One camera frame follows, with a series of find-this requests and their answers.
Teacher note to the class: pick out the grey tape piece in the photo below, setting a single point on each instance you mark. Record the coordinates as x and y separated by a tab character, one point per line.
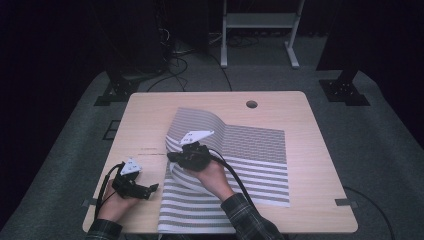
344	202
88	202

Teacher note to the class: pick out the black stand base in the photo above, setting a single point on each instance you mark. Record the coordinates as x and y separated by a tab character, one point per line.
343	90
116	90

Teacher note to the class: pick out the grey white striped cloth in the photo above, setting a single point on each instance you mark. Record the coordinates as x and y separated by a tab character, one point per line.
253	160

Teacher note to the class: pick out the person's right hand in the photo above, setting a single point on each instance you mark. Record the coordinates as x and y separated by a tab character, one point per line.
210	180

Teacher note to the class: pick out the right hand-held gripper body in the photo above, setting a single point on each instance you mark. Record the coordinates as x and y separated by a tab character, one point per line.
195	155

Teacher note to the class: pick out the person's left hand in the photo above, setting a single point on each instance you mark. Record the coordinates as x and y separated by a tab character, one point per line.
115	206

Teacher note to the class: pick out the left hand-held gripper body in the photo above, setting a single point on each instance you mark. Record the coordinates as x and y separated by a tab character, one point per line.
128	185

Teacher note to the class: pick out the white metal stand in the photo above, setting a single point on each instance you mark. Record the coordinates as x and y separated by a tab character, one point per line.
260	20

